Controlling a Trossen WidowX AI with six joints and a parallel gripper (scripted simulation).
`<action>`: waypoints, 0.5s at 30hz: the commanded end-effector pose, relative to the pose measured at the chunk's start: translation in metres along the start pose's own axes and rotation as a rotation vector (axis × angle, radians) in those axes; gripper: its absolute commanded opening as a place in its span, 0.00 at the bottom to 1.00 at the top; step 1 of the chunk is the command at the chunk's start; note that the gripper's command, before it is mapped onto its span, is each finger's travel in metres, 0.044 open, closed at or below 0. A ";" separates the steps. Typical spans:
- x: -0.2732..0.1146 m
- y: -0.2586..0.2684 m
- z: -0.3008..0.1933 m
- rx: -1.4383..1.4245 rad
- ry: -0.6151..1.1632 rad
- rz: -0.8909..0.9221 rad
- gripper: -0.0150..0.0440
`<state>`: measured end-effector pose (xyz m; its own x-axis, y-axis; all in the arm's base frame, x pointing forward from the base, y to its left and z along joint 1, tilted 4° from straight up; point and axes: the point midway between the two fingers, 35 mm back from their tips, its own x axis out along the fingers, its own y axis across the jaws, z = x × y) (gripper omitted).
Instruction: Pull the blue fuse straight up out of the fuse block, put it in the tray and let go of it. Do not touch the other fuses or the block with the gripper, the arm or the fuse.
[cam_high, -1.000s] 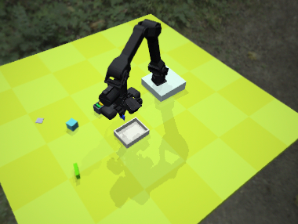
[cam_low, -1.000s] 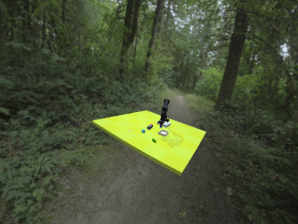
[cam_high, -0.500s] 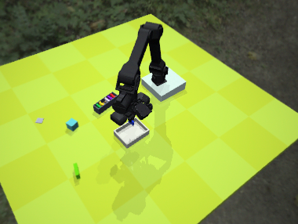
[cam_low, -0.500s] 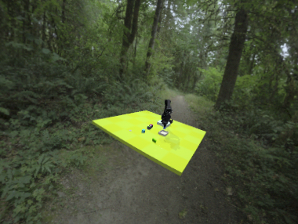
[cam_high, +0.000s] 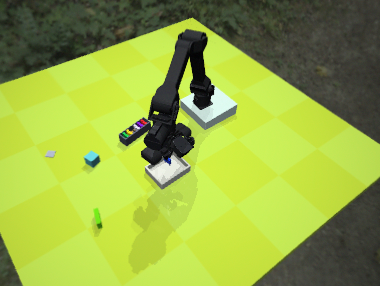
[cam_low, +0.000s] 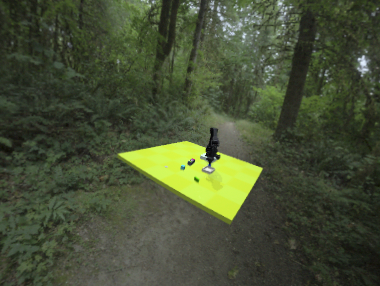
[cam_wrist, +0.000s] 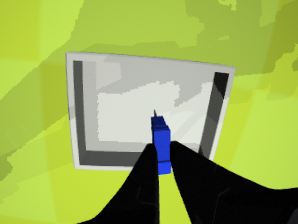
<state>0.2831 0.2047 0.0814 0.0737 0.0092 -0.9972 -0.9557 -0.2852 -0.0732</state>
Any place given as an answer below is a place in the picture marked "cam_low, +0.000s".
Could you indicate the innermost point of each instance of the white shallow tray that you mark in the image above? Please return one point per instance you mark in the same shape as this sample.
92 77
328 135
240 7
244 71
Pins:
208 170

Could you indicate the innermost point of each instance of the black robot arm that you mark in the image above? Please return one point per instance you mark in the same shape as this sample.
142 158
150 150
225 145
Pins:
213 144

